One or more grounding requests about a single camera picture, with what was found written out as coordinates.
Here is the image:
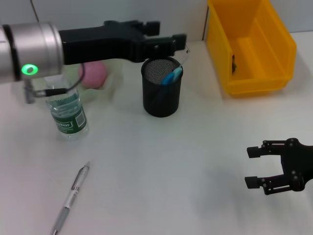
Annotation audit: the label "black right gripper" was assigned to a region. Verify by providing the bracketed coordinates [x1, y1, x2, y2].
[244, 137, 313, 196]

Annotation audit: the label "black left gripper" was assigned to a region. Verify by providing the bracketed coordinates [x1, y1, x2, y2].
[58, 20, 188, 66]

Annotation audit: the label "transparent plastic ruler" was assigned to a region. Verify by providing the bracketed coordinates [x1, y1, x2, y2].
[179, 44, 192, 68]

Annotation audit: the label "blue scissors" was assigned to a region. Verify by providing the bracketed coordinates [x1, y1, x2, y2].
[156, 67, 184, 105]

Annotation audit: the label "green plastic wrapper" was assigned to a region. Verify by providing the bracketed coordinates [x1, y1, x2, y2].
[230, 54, 239, 74]

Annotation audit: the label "pink peach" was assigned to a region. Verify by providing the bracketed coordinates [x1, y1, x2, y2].
[78, 60, 109, 90]

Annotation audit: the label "clear green-label water bottle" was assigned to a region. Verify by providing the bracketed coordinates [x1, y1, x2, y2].
[45, 74, 89, 141]

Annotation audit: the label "black mesh pen cup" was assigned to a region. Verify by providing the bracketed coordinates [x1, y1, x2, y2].
[141, 56, 184, 118]

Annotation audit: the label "pale green glass fruit bowl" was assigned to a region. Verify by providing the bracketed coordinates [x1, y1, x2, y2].
[31, 57, 125, 103]

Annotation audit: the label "grey clear pen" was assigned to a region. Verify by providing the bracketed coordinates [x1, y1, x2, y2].
[50, 161, 91, 235]

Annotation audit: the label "yellow plastic bin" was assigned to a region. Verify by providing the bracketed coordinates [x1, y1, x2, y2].
[207, 0, 298, 98]

